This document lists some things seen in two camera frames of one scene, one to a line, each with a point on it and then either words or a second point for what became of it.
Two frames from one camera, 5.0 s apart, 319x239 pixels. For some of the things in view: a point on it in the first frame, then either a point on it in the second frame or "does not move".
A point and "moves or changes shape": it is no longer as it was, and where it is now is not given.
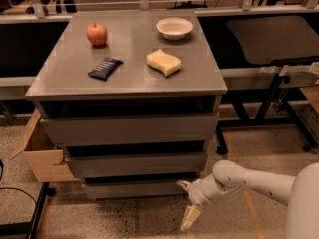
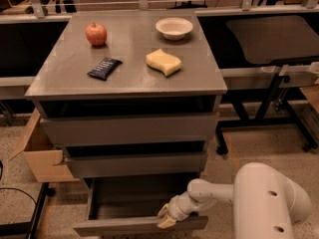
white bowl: x=174 y=28 does not move
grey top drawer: x=129 y=128 does not move
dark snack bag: x=105 y=69 does not move
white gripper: x=200 y=192 to x=176 y=206
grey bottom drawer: x=137 y=191 moves or changes shape
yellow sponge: x=163 y=62 does not move
